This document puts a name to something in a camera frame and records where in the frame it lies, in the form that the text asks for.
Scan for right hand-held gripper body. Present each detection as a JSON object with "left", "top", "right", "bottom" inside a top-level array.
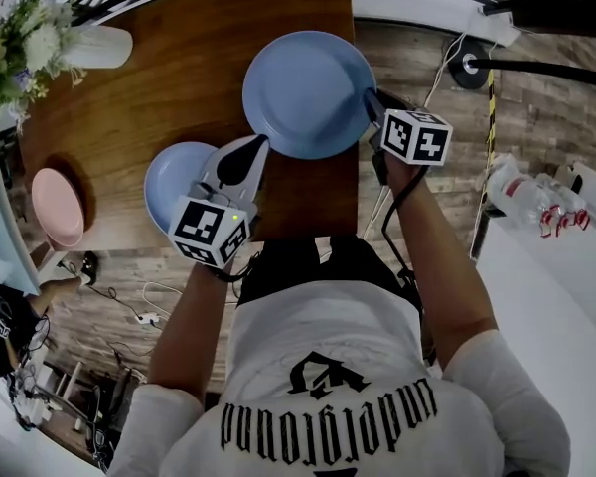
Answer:
[{"left": 370, "top": 108, "right": 454, "bottom": 186}]

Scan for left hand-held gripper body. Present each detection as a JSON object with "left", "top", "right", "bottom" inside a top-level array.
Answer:
[{"left": 167, "top": 181, "right": 260, "bottom": 270}]

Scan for blue big plate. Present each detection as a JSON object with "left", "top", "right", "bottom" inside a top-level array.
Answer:
[
  {"left": 143, "top": 140, "right": 220, "bottom": 236},
  {"left": 241, "top": 30, "right": 378, "bottom": 161}
]

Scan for pink big plate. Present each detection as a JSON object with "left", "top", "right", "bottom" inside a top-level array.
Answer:
[{"left": 31, "top": 166, "right": 85, "bottom": 248}]

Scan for person's right forearm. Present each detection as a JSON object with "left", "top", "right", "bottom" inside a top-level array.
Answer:
[{"left": 387, "top": 159, "right": 501, "bottom": 372}]

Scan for person's left forearm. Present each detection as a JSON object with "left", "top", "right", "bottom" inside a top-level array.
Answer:
[{"left": 146, "top": 260, "right": 239, "bottom": 406}]

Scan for black coat rack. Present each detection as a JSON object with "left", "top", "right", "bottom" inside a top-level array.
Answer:
[{"left": 449, "top": 37, "right": 596, "bottom": 91}]

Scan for yellow black floor tape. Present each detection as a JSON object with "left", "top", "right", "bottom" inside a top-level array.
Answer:
[{"left": 476, "top": 70, "right": 498, "bottom": 218}]

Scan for person's black shorts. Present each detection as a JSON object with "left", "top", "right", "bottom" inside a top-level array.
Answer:
[{"left": 237, "top": 236, "right": 403, "bottom": 307}]

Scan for brown wooden table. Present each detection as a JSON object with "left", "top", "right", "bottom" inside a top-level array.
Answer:
[{"left": 18, "top": 0, "right": 362, "bottom": 267}]

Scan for plastic bottle pack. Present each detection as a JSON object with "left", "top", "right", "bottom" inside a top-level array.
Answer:
[{"left": 481, "top": 154, "right": 592, "bottom": 238}]

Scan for white printed t-shirt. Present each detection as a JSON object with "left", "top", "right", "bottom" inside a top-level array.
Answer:
[{"left": 106, "top": 278, "right": 572, "bottom": 477}]

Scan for black curved railing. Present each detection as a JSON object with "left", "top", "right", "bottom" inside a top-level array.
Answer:
[{"left": 29, "top": 0, "right": 596, "bottom": 42}]

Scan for white vase with flowers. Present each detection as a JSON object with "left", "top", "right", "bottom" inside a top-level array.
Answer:
[{"left": 0, "top": 0, "right": 88, "bottom": 118}]

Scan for white counter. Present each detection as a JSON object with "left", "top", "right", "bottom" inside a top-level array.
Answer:
[{"left": 469, "top": 216, "right": 596, "bottom": 477}]

